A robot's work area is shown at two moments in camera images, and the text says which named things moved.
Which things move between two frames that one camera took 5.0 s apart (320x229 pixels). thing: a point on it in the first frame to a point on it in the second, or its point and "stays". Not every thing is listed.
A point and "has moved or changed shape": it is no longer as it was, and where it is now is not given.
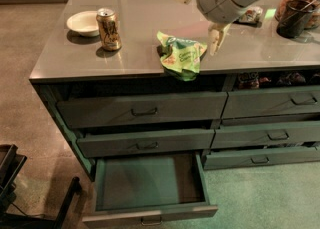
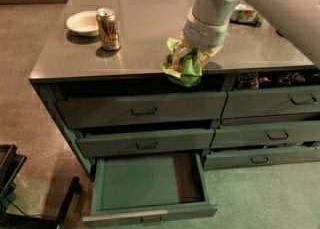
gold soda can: [108, 24] stays
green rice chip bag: [179, 57] has moved or changed shape
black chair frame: [10, 165] stays
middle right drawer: [265, 134] stays
